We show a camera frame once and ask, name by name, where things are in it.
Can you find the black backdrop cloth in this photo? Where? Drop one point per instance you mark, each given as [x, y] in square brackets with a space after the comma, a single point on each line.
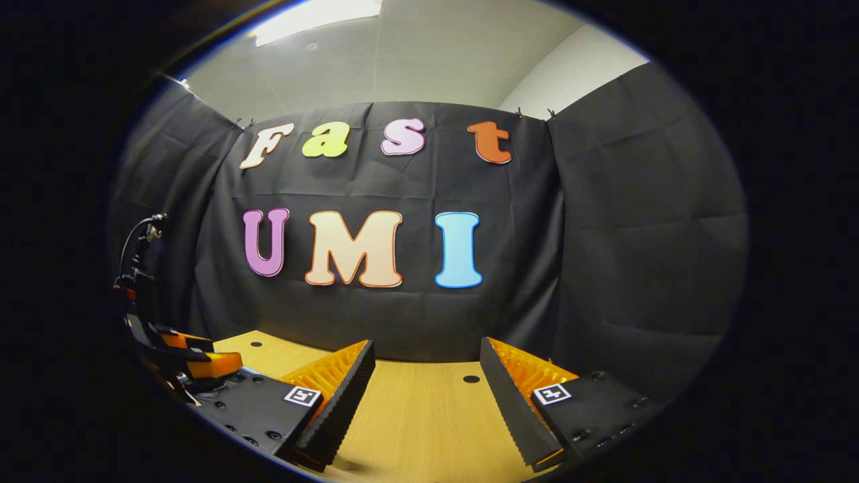
[604, 221]

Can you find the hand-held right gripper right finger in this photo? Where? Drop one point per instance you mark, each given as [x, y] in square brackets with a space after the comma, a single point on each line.
[510, 409]

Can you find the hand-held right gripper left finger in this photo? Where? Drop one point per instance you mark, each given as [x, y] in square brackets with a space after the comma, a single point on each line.
[345, 402]

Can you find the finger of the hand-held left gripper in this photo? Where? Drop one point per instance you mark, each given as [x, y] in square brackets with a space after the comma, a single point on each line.
[184, 340]
[218, 364]

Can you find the ceiling light panel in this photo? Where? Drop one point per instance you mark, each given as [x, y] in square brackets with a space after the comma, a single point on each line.
[315, 17]

